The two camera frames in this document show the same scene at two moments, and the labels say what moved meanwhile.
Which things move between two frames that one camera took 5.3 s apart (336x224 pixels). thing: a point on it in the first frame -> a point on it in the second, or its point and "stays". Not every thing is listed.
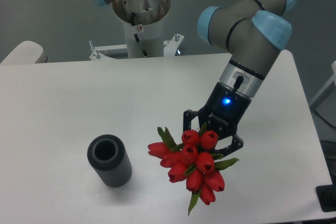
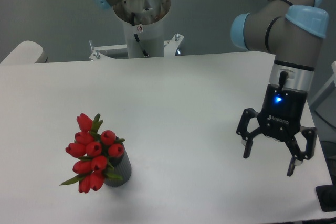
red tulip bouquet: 192,163 -> 96,148
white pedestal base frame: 169,51 stays
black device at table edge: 326,195 stays
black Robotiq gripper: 222,115 -> 280,117
